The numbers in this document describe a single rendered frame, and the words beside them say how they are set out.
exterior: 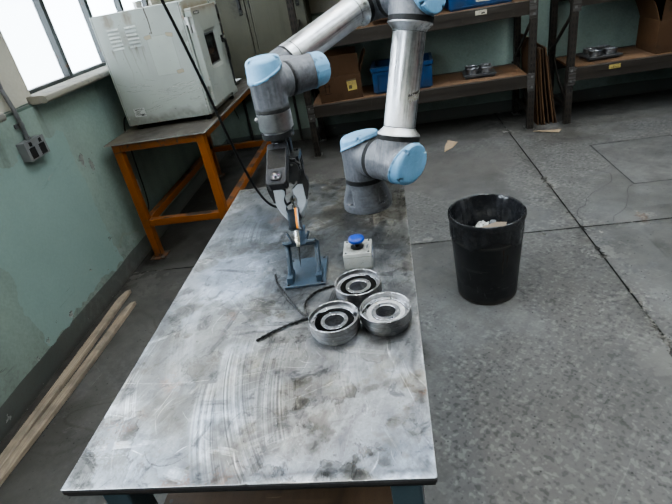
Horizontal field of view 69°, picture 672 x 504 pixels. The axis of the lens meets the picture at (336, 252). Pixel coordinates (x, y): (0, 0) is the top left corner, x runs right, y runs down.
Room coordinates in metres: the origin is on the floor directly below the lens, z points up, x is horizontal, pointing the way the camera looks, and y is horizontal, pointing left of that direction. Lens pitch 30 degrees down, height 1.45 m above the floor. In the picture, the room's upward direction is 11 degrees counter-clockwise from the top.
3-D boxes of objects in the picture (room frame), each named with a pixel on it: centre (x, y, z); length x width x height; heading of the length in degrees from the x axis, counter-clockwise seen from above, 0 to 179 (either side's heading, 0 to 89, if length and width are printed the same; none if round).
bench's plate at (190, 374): (1.08, 0.11, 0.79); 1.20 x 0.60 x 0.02; 170
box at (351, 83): (4.50, -0.32, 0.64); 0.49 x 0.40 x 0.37; 85
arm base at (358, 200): (1.39, -0.13, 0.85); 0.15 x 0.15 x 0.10
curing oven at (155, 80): (3.37, 0.76, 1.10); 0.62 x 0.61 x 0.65; 170
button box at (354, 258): (1.07, -0.06, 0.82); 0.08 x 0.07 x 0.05; 170
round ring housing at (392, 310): (0.80, -0.08, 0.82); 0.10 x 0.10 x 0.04
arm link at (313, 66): (1.15, 0.01, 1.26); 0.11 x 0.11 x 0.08; 36
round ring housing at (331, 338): (0.81, 0.03, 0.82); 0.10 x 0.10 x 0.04
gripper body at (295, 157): (1.09, 0.08, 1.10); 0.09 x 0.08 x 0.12; 173
